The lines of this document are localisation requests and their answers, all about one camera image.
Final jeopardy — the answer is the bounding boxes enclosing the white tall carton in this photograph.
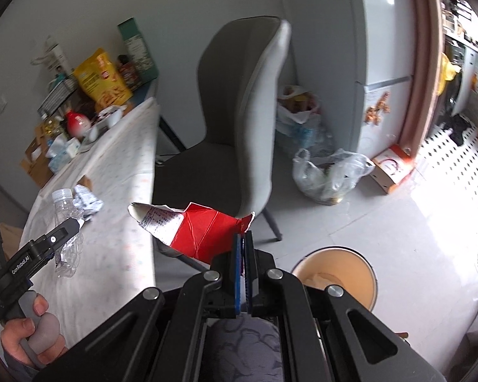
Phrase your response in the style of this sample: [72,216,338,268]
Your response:
[44,38,74,74]

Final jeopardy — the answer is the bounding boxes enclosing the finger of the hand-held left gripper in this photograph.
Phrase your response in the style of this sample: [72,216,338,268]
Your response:
[53,245,69,268]
[44,218,84,247]

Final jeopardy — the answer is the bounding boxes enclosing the clear plastic bag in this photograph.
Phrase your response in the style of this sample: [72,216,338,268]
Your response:
[293,148,376,206]

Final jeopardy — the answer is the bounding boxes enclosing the red snack packet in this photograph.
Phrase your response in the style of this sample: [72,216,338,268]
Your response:
[117,55,141,88]

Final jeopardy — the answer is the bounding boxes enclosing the orange and white box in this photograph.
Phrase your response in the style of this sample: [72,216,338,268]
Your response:
[370,145,417,195]

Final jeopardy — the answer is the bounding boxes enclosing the green tall box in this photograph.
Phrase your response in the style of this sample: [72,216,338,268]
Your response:
[117,17,159,84]

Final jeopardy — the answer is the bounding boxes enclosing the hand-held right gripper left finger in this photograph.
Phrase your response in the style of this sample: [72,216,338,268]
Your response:
[36,234,244,382]

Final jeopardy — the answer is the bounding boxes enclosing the black wire desk rack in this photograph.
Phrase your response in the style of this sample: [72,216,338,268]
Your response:
[37,77,80,116]

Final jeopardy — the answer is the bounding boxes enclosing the crumpled printed paper ball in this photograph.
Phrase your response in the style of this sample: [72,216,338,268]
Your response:
[72,184,103,221]

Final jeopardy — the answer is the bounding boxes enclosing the white game controller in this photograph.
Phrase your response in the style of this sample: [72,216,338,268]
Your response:
[85,104,128,138]

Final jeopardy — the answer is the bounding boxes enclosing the orange figure fridge magnets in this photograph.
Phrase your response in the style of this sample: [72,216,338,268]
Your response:
[364,92,391,126]

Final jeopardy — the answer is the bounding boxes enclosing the pink door frame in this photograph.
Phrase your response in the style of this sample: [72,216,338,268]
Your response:
[396,0,449,156]

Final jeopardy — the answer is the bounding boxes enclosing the blue and white tissue box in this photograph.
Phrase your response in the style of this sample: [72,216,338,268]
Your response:
[48,137,82,172]

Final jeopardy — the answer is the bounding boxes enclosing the bag of plastic bottles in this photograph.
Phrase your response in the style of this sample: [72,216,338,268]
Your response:
[277,117,336,158]

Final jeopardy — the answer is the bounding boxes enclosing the kitchen shelf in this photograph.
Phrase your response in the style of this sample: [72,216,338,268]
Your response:
[442,0,474,44]

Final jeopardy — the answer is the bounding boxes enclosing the person's patterned trouser leg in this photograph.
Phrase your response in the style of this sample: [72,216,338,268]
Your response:
[201,314,283,382]

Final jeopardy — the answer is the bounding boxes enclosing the black clothing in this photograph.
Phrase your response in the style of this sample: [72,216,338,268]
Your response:
[442,115,473,146]

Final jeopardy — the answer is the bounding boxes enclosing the clear plastic bottle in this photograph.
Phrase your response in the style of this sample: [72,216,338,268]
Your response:
[51,188,86,278]

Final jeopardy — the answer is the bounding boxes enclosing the red and white carton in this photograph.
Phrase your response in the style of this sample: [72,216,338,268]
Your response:
[127,202,256,265]

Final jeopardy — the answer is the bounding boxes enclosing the round beige trash bin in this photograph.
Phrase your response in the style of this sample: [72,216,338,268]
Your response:
[292,245,378,313]

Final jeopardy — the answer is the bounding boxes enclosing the bag of food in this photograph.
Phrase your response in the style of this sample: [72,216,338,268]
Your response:
[277,85,321,125]

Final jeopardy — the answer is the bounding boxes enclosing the white refrigerator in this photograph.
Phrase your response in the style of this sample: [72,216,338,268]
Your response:
[344,0,421,160]

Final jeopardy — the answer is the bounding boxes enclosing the grey upholstered chair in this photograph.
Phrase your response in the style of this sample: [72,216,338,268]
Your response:
[153,16,292,273]

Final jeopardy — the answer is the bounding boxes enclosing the open cardboard box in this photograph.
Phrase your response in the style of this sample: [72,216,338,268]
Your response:
[21,125,56,187]

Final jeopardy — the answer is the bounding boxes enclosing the yellow snack bag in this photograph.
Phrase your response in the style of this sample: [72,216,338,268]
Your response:
[72,48,134,106]

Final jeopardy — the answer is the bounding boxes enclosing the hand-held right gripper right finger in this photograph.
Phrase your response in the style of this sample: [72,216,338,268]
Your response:
[243,231,437,382]

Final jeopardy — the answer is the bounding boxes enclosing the person's left hand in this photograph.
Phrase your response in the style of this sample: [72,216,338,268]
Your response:
[0,294,69,371]

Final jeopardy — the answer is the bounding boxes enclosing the red and white vase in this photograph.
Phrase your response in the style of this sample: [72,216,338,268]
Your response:
[65,110,90,138]

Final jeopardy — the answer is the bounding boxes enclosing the yellow cloth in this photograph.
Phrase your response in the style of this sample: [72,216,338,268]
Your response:
[438,52,461,94]

